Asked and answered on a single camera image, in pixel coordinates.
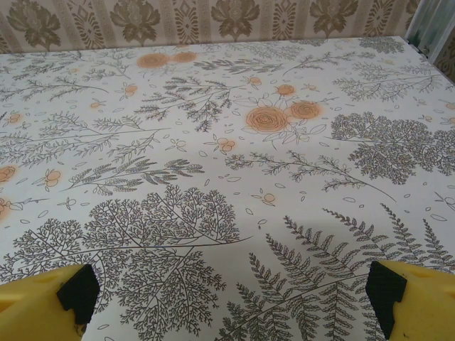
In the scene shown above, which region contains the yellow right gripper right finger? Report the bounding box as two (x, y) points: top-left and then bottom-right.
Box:
(365, 259), (455, 341)

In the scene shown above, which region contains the floral tablecloth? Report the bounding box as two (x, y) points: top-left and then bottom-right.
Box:
(0, 35), (455, 341)

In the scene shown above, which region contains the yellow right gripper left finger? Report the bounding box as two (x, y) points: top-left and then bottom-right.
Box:
(0, 263), (100, 341)

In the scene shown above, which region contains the aluminium frame post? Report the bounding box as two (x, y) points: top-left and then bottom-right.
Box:
(405, 0), (455, 82)

